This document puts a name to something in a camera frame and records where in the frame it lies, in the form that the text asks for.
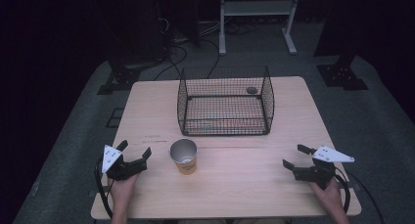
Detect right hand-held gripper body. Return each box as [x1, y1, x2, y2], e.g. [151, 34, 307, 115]
[292, 145, 355, 190]

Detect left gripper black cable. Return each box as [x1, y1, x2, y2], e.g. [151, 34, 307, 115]
[94, 157, 115, 219]

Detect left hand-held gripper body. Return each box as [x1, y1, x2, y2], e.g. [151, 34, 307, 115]
[101, 144, 148, 182]

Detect black wire mesh basket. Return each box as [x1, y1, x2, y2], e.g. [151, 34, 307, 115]
[176, 66, 276, 136]

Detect metal cup yellow label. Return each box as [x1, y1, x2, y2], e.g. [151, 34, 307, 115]
[168, 138, 199, 176]

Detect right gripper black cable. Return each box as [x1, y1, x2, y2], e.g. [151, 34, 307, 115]
[334, 166, 386, 224]

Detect person's left hand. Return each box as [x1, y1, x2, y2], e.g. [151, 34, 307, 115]
[110, 173, 141, 206]

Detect black stand base plate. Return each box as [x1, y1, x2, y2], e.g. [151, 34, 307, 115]
[316, 63, 370, 91]
[97, 62, 142, 96]

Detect white metal table frame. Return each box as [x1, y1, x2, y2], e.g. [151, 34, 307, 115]
[218, 0, 301, 57]

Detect black floor cables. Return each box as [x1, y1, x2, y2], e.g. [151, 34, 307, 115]
[153, 17, 223, 82]

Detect black floor frame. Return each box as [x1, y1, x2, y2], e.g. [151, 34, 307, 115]
[105, 108, 125, 129]

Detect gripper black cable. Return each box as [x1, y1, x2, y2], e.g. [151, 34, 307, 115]
[94, 157, 115, 219]
[334, 166, 386, 224]

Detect person's right hand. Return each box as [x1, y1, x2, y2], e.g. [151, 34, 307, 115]
[309, 177, 344, 214]

